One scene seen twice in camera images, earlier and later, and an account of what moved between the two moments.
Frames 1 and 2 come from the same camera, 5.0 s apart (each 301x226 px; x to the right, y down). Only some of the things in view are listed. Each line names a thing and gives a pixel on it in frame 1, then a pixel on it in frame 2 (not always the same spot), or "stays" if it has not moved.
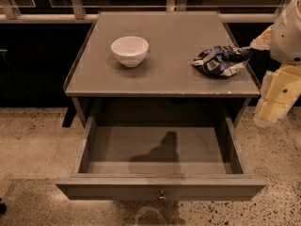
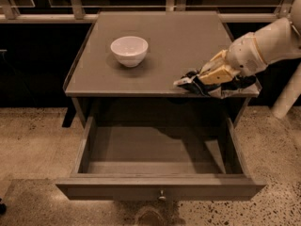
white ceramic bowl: x=130 y=51 stays
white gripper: x=287 y=38 -> x=244 y=56
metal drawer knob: x=162 y=197 stays
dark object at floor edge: x=3 y=207 stays
